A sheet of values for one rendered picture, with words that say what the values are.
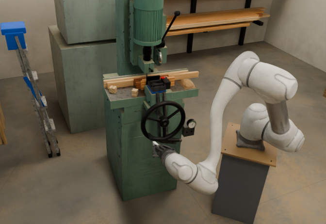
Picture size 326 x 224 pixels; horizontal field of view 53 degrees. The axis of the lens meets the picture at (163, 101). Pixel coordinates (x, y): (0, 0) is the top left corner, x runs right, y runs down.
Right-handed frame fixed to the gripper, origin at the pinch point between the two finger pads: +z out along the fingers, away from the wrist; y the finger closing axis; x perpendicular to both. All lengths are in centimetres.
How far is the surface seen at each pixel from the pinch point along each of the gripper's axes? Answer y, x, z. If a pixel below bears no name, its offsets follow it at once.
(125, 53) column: -2, -49, 56
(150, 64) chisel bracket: -12, -42, 34
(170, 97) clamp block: -17.8, -21.8, 18.9
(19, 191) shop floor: 84, 49, 92
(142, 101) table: -3.3, -19.6, 29.8
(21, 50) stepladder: 65, -56, 90
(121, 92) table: 8.5, -25.9, 37.1
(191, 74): -44, -30, 42
